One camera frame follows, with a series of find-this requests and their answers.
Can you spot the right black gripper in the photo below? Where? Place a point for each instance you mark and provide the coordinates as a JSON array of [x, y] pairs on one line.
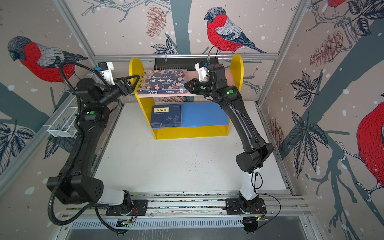
[[196, 84]]

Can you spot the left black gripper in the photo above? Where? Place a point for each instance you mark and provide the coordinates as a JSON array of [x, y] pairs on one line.
[[126, 89]]

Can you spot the large illustrated colourful book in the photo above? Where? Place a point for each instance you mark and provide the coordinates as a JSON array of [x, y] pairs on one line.
[[163, 82]]

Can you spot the blue book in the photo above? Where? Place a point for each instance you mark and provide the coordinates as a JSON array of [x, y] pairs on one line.
[[166, 116]]

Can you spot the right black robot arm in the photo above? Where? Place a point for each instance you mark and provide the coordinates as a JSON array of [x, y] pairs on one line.
[[213, 85]]

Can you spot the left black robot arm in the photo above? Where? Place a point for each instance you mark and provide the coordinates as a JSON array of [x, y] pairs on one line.
[[75, 184]]

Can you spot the black vent panel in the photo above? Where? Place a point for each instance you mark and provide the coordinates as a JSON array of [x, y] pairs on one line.
[[177, 63]]

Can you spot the yellow pink blue shelf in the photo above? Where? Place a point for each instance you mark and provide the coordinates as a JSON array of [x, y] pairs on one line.
[[199, 119]]

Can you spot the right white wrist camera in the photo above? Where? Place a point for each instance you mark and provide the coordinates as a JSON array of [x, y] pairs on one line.
[[202, 70]]

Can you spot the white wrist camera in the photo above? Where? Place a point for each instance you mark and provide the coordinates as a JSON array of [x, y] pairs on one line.
[[105, 68], [202, 70]]

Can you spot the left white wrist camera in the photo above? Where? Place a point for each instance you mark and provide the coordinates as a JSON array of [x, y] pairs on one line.
[[105, 68]]

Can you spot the white wire mesh basket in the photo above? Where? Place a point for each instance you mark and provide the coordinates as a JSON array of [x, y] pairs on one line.
[[64, 117]]

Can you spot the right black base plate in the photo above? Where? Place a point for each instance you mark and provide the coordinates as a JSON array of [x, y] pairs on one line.
[[241, 206]]

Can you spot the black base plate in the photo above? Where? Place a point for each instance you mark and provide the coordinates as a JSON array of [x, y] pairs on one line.
[[133, 208], [241, 206]]

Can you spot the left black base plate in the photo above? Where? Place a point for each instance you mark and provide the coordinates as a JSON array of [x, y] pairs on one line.
[[133, 208]]

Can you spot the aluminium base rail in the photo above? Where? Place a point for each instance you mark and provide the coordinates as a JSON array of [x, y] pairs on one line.
[[203, 211]]

